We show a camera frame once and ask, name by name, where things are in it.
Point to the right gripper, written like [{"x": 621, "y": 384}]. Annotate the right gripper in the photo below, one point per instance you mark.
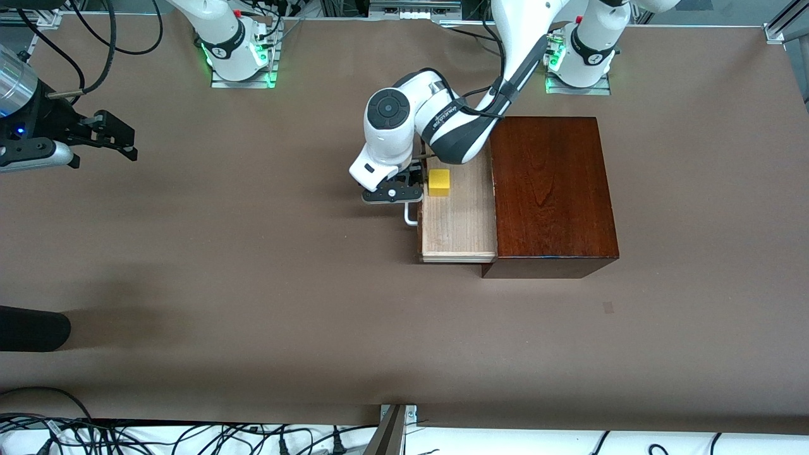
[{"x": 55, "y": 118}]

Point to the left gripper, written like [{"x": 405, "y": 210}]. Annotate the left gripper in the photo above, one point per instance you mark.
[{"x": 414, "y": 172}]

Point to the yellow block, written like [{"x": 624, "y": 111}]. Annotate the yellow block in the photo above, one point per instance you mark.
[{"x": 439, "y": 182}]

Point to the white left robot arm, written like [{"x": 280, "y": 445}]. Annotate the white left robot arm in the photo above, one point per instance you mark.
[{"x": 455, "y": 126}]

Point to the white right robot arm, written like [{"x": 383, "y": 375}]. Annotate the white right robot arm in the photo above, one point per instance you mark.
[{"x": 221, "y": 38}]

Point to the dark brown wooden cabinet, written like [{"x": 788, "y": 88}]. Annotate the dark brown wooden cabinet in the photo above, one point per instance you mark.
[{"x": 553, "y": 189}]

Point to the black round-ended cylinder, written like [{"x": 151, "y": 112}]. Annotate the black round-ended cylinder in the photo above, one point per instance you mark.
[{"x": 31, "y": 328}]

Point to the aluminium frame rail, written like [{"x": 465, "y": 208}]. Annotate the aluminium frame rail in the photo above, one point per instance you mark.
[
  {"x": 38, "y": 20},
  {"x": 784, "y": 22}
]

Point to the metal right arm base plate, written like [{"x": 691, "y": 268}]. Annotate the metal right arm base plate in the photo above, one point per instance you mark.
[{"x": 243, "y": 83}]

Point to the metal rail with sockets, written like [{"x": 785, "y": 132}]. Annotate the metal rail with sockets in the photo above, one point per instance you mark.
[{"x": 414, "y": 7}]

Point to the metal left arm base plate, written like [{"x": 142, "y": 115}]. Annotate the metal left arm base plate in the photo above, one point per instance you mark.
[{"x": 578, "y": 90}]

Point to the grey metal bracket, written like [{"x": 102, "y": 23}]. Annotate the grey metal bracket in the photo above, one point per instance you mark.
[{"x": 389, "y": 433}]

